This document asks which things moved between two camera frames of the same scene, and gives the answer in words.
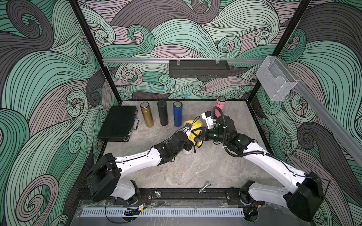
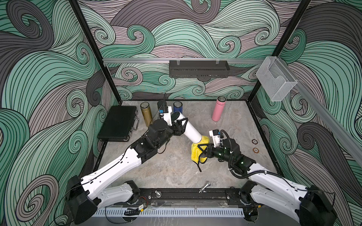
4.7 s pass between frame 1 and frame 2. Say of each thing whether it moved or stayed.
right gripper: moved
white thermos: moved
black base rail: stayed
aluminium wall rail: stayed
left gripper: moved
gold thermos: stayed
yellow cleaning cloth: moved
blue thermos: stayed
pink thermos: stayed
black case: stayed
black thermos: stayed
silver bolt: stayed
